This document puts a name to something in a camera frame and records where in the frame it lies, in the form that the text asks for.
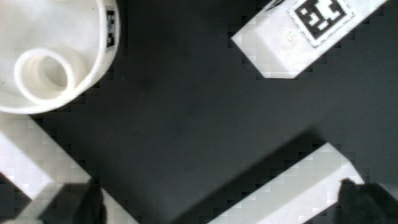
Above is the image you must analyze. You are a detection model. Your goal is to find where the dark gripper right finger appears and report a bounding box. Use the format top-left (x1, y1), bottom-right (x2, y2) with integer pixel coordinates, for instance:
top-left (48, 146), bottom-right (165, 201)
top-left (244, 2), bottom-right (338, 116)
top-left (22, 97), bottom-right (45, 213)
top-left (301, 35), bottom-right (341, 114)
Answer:
top-left (336, 179), bottom-right (398, 224)

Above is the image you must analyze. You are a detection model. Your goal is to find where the white stool leg with tag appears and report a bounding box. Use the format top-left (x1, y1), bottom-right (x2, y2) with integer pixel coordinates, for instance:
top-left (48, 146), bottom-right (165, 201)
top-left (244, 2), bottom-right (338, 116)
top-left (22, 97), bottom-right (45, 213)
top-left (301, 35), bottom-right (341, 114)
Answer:
top-left (231, 0), bottom-right (388, 79)

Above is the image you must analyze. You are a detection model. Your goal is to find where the white U-shaped fence wall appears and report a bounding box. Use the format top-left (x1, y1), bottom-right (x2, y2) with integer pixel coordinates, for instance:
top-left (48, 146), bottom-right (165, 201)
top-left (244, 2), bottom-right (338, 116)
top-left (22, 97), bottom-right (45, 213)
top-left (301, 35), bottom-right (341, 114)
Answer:
top-left (0, 114), bottom-right (368, 224)

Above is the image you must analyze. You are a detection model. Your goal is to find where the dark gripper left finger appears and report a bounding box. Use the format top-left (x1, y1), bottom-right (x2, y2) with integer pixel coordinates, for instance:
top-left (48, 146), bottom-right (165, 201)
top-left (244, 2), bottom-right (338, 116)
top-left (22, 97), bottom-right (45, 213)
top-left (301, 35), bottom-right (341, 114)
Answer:
top-left (39, 182), bottom-right (107, 224)

